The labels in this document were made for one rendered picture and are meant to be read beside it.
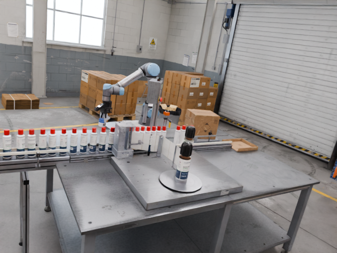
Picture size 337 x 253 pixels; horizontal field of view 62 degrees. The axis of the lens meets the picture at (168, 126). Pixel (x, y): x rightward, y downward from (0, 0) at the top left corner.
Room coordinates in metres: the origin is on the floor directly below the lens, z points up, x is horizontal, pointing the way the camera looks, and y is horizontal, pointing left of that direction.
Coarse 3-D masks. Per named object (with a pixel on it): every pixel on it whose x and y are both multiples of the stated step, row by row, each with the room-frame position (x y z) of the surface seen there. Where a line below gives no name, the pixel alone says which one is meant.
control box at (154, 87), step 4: (152, 80) 2.36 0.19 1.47; (156, 80) 2.40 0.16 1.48; (148, 84) 2.32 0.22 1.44; (152, 84) 2.32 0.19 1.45; (156, 84) 2.32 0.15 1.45; (160, 84) 2.33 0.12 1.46; (148, 88) 2.32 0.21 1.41; (152, 88) 2.32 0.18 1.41; (156, 88) 2.32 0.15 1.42; (160, 88) 2.38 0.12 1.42; (148, 92) 2.32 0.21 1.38; (152, 92) 2.32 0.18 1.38; (156, 92) 2.32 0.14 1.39; (148, 96) 2.32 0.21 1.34; (152, 96) 2.32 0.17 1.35; (156, 96) 2.32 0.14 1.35; (148, 100) 2.32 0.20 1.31; (152, 100) 2.32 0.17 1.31; (156, 100) 2.32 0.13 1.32
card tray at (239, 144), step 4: (224, 140) 2.97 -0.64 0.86; (228, 140) 3.00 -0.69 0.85; (232, 140) 3.03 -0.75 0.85; (236, 140) 3.07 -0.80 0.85; (240, 140) 3.10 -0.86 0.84; (244, 140) 3.07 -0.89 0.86; (232, 144) 2.94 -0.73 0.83; (236, 144) 2.96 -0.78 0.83; (240, 144) 2.99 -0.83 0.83; (244, 144) 3.01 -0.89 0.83; (248, 144) 3.01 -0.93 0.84; (252, 144) 2.96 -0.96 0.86; (232, 148) 2.81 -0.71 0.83; (236, 148) 2.83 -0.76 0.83; (240, 148) 2.75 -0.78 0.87; (244, 148) 2.78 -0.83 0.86; (248, 148) 2.81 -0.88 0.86; (252, 148) 2.85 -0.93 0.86; (256, 148) 2.88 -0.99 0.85
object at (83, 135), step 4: (84, 128) 2.00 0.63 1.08; (84, 132) 1.99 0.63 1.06; (84, 136) 1.98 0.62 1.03; (80, 140) 1.99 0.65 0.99; (84, 140) 1.98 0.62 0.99; (80, 144) 1.99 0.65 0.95; (84, 144) 1.98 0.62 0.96; (80, 148) 1.98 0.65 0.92; (84, 148) 1.98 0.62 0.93; (80, 152) 1.98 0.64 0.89; (84, 152) 1.99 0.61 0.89
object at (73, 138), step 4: (72, 128) 1.96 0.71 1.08; (76, 128) 1.97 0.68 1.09; (72, 132) 1.95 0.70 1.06; (76, 132) 1.96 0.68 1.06; (72, 136) 1.94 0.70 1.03; (76, 136) 1.95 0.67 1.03; (72, 140) 1.94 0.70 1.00; (76, 140) 1.95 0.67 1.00; (72, 144) 1.94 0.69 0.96; (76, 144) 1.96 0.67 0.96; (72, 148) 1.94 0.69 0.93; (76, 148) 1.96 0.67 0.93; (72, 152) 1.94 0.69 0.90; (76, 152) 1.96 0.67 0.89
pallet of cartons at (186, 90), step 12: (168, 72) 6.63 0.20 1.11; (180, 72) 6.77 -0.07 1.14; (192, 72) 7.25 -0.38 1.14; (168, 84) 6.60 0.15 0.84; (180, 84) 6.37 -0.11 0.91; (192, 84) 6.22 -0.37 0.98; (204, 84) 6.52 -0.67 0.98; (168, 96) 6.56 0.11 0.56; (180, 96) 6.28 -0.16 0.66; (192, 96) 6.27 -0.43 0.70; (204, 96) 6.57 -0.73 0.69; (216, 96) 6.91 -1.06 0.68; (192, 108) 6.34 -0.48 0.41; (204, 108) 6.66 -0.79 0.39; (180, 120) 6.13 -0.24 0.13
